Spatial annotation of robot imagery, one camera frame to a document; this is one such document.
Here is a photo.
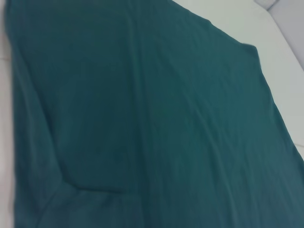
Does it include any teal t-shirt with FREE print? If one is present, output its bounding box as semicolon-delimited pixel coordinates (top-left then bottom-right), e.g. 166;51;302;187
4;0;304;228

